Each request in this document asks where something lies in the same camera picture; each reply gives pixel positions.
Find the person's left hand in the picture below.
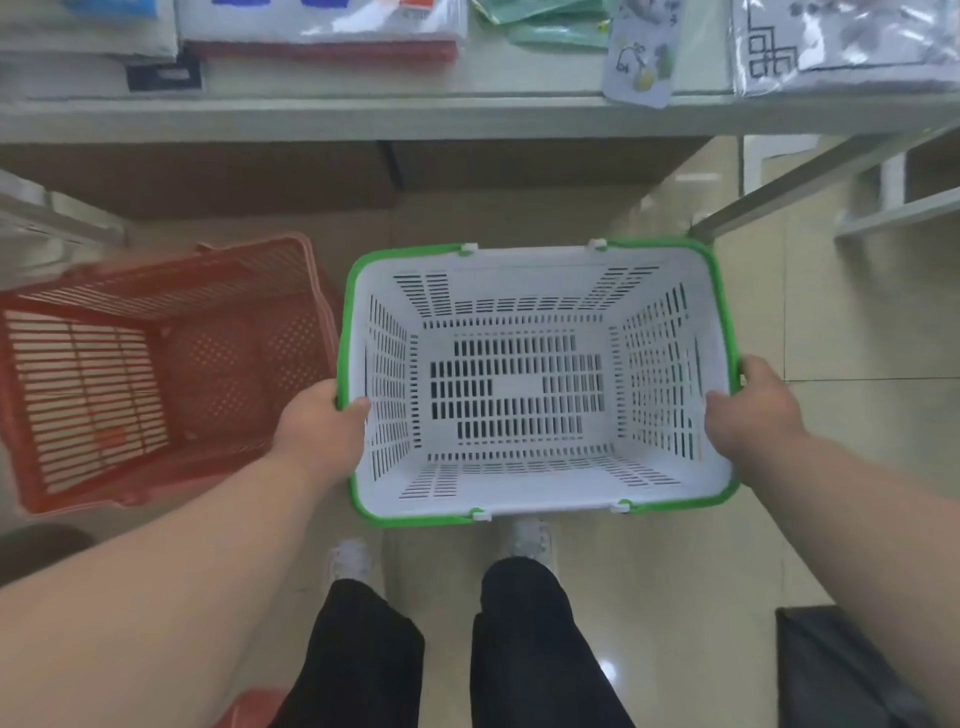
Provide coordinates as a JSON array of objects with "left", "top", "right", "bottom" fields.
[{"left": 270, "top": 378, "right": 372, "bottom": 496}]

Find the person's right hand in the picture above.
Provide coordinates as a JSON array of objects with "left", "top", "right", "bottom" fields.
[{"left": 705, "top": 354, "right": 810, "bottom": 483}]

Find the white basket with green rim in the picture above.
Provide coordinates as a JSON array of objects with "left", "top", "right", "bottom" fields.
[{"left": 334, "top": 237, "right": 744, "bottom": 531}]

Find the person's left forearm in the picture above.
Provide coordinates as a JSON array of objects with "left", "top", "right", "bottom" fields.
[{"left": 0, "top": 448, "right": 354, "bottom": 728}]

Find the person's right forearm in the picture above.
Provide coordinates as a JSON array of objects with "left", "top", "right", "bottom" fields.
[{"left": 737, "top": 433, "right": 960, "bottom": 728}]

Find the person's left white shoe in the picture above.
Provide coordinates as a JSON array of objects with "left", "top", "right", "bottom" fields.
[{"left": 326, "top": 537, "right": 385, "bottom": 599}]

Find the person's white shoe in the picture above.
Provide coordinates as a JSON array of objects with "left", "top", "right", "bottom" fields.
[
  {"left": 498, "top": 519, "right": 561, "bottom": 580},
  {"left": 326, "top": 537, "right": 385, "bottom": 599}
]

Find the red plastic basket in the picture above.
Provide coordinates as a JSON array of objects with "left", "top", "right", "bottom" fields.
[{"left": 0, "top": 233, "right": 342, "bottom": 517}]

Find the person's right white shoe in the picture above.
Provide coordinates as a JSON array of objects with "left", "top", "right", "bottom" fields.
[{"left": 498, "top": 519, "right": 561, "bottom": 580}]

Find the person's left leg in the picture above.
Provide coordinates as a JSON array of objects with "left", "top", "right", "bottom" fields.
[{"left": 273, "top": 578, "right": 426, "bottom": 728}]

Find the person's leg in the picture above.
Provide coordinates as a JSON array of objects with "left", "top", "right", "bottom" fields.
[
  {"left": 470, "top": 556, "right": 637, "bottom": 728},
  {"left": 273, "top": 578, "right": 426, "bottom": 728}
]

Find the black box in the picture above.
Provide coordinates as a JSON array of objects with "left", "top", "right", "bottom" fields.
[{"left": 774, "top": 604, "right": 945, "bottom": 728}]

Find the person's right leg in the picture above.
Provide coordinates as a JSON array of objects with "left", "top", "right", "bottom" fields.
[{"left": 470, "top": 556, "right": 637, "bottom": 728}]

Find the grey metal shelf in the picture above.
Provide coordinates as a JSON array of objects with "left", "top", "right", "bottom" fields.
[{"left": 0, "top": 0, "right": 960, "bottom": 243}]

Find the red object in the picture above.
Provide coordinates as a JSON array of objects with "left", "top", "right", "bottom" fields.
[{"left": 217, "top": 687, "right": 290, "bottom": 728}]

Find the red packaged item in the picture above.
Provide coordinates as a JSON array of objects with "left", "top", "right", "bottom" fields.
[{"left": 182, "top": 37, "right": 460, "bottom": 72}]

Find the black label holder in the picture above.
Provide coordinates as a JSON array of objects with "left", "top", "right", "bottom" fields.
[{"left": 124, "top": 60, "right": 204, "bottom": 95}]

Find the white packet with black pattern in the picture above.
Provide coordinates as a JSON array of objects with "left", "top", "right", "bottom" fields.
[{"left": 732, "top": 0, "right": 960, "bottom": 97}]

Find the white packet with blue print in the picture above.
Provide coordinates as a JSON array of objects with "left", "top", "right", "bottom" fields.
[{"left": 174, "top": 0, "right": 469, "bottom": 45}]

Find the green packaged item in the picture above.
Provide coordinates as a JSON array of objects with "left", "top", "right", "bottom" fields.
[{"left": 471, "top": 0, "right": 621, "bottom": 51}]

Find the white shelf frame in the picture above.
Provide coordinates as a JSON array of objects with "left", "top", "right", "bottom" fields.
[{"left": 834, "top": 135, "right": 960, "bottom": 241}]

